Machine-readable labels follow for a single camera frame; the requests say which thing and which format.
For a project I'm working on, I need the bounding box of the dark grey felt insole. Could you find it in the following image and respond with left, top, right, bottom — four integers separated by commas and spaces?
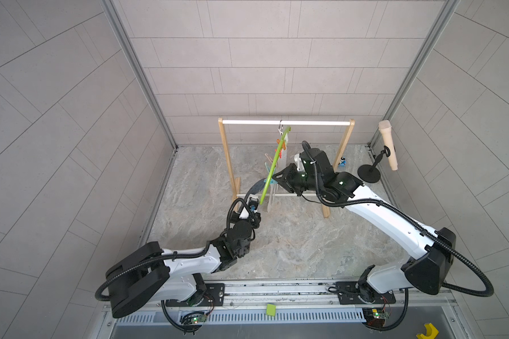
244, 179, 266, 203

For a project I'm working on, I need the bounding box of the black microphone stand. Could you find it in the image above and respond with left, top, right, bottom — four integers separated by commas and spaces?
357, 145, 392, 184

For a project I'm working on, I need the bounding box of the wooden clothes rack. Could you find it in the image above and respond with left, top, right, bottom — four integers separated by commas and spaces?
218, 117, 356, 220

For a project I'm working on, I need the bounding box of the left circuit board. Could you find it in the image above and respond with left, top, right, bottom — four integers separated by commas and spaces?
181, 311, 207, 326

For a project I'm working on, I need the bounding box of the green sticky block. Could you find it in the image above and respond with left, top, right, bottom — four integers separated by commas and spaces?
266, 304, 277, 317

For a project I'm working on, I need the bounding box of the yellow plastic hook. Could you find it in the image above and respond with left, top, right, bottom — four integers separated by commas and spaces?
416, 323, 439, 339

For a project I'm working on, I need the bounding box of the beige wooden microphone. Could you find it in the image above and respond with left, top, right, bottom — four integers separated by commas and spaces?
378, 120, 398, 171

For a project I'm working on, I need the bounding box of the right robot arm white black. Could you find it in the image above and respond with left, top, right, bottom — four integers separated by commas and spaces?
272, 142, 494, 297

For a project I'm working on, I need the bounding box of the right circuit board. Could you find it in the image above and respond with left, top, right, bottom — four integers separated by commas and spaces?
362, 308, 390, 329

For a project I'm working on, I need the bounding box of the green clip hanger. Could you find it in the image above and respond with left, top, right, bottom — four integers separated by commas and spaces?
260, 125, 291, 205

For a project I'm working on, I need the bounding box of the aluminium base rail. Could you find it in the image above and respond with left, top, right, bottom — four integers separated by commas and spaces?
103, 277, 457, 312

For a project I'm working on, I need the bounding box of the white striped insole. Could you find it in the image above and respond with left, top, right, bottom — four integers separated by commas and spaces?
267, 179, 279, 213

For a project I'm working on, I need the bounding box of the circuit board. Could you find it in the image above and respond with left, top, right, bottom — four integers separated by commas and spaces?
181, 311, 207, 326
362, 308, 390, 329

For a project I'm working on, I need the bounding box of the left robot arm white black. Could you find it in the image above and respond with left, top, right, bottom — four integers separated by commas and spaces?
95, 194, 261, 319

